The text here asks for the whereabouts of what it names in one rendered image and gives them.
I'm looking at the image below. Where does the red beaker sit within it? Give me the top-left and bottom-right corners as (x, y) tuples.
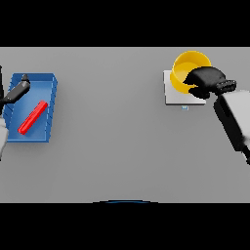
(17, 100), (49, 136)

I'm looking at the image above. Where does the blue tray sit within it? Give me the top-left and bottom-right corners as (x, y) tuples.
(4, 72), (59, 144)

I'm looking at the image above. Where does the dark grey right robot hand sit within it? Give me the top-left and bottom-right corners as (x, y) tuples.
(183, 65), (237, 100)

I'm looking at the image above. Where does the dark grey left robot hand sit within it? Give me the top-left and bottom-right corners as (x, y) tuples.
(0, 64), (31, 115)

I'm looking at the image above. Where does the pale square measuring scale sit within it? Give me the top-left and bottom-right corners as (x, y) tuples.
(162, 69), (207, 106)

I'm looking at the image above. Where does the yellow bowl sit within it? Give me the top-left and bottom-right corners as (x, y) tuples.
(170, 50), (213, 95)

